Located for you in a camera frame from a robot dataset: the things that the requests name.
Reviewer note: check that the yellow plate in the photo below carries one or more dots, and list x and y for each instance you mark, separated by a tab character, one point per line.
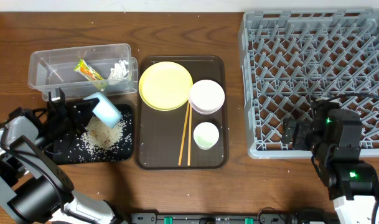
165	86

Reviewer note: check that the grey dishwasher rack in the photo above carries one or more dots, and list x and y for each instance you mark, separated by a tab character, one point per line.
289	58

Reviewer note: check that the left wooden chopstick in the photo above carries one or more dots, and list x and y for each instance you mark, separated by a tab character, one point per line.
183	134

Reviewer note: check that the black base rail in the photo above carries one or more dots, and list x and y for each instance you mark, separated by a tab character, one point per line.
304	216

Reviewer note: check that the clear plastic bin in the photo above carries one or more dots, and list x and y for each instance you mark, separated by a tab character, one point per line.
51	69

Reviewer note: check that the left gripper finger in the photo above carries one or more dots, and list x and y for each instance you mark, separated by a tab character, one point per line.
56	97
84	109

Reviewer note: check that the light blue bowl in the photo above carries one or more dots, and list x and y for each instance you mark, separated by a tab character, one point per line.
105	110

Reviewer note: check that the dark brown serving tray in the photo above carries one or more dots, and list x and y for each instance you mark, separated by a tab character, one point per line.
159	143

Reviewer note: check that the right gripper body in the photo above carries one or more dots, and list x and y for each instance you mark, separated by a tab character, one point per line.
292	134

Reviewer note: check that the small green white cup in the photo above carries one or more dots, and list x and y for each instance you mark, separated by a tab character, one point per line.
206	135

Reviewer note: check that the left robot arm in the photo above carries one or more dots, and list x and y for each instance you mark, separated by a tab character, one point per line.
33	188

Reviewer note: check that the pink white bowl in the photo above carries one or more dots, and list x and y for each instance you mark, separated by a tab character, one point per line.
206	96

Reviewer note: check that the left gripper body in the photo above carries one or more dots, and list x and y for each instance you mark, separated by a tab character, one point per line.
59	127

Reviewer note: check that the pile of rice grains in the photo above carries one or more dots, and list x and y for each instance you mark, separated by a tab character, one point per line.
100	137

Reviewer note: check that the white tissue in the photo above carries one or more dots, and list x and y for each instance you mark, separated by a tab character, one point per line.
119	71

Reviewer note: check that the green orange snack wrapper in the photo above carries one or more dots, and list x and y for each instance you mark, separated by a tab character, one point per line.
91	75

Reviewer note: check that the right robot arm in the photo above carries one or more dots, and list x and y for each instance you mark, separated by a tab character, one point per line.
333	138

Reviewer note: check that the black waste tray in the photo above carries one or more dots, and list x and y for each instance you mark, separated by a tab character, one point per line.
120	152

